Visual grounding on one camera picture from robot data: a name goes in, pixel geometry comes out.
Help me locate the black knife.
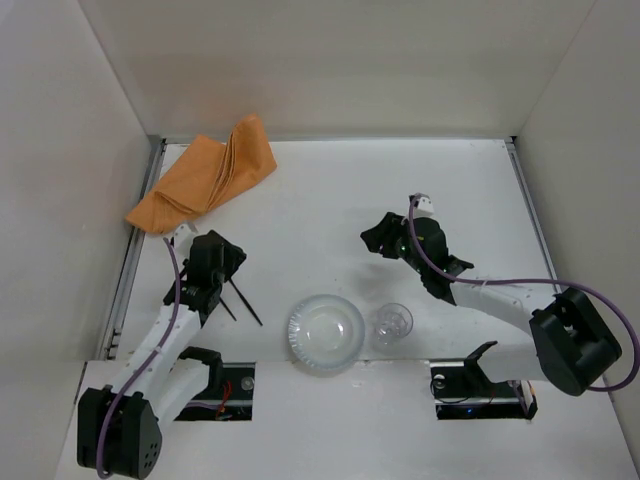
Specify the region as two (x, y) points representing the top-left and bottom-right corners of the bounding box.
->
(228, 277), (264, 327)

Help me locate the black fork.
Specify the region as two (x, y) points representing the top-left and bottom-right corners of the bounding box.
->
(219, 298), (237, 322)

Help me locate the clear drinking glass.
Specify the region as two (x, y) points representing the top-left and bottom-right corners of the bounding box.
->
(372, 302), (414, 350)

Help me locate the orange cloth placemat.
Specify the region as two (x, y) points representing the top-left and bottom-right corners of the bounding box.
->
(126, 114), (277, 235)

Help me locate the white round plate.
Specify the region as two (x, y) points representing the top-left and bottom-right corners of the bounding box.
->
(287, 294), (366, 372)

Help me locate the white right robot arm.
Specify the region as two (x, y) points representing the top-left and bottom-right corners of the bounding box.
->
(360, 212), (622, 396)

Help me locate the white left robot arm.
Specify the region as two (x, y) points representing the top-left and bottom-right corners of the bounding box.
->
(77, 231), (246, 479)

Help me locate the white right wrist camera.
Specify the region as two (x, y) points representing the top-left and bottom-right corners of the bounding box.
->
(411, 193), (435, 218)

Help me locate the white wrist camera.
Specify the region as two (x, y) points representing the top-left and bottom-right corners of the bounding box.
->
(411, 193), (435, 218)
(171, 222), (197, 246)

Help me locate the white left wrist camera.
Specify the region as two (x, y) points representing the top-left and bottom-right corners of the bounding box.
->
(171, 222), (197, 246)

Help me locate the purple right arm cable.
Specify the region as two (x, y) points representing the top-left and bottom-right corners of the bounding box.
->
(408, 198), (640, 392)

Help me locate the right aluminium table rail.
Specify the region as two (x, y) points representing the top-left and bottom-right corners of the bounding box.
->
(505, 136), (557, 279)

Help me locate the aluminium table rail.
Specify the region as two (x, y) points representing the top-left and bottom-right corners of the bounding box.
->
(94, 135), (166, 360)
(505, 136), (557, 279)

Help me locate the left aluminium table rail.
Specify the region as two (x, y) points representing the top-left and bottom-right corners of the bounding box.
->
(94, 135), (166, 360)

